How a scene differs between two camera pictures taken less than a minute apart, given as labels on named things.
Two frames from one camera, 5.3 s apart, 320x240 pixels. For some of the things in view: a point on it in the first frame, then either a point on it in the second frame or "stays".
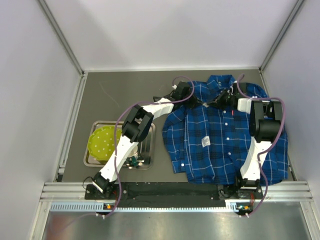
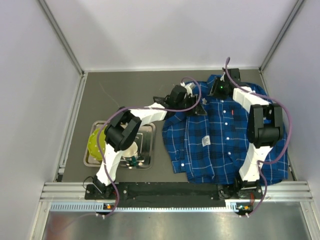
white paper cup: (134, 153) stays
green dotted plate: (101, 142) stays
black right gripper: (218, 100) to (231, 73)
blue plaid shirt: (208, 139) stays
